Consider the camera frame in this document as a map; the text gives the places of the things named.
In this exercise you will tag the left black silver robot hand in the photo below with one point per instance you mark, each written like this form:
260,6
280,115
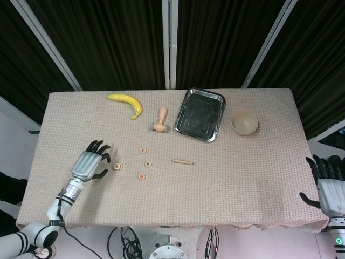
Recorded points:
85,166

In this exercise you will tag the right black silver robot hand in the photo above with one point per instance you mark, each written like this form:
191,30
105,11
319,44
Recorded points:
332,197

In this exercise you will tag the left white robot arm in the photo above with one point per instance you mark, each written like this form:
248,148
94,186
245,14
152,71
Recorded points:
54,209

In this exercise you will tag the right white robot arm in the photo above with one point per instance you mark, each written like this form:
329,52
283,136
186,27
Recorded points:
337,237

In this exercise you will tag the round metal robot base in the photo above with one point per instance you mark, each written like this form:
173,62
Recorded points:
168,251

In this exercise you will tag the small black clip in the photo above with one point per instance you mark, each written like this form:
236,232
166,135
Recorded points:
33,132

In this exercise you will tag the black clothed leg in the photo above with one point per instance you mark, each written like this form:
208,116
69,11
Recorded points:
10,189
6,224

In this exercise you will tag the yellow banana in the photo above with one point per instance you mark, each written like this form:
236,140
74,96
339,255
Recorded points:
129,99

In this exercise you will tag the peach toy hammer grey ends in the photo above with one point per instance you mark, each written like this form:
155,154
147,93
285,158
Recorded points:
162,116

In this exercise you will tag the black and white shoe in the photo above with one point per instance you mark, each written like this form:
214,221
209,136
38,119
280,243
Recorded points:
43,252

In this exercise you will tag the small wooden stick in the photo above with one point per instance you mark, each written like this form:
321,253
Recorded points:
183,162

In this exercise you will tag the beige plastic bowl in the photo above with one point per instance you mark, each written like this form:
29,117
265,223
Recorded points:
244,124

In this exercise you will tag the black pleated curtain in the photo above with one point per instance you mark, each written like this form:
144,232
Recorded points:
107,40
21,67
221,40
318,67

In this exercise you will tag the pink woven tablecloth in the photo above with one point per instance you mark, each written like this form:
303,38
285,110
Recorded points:
215,189

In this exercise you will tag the rectangular metal tray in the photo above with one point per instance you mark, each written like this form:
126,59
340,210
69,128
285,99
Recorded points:
199,116

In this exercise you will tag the white metal frame bar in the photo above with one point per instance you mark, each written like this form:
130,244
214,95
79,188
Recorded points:
326,132
16,113

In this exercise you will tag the white metal frame post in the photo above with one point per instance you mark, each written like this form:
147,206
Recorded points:
271,40
174,27
165,40
45,40

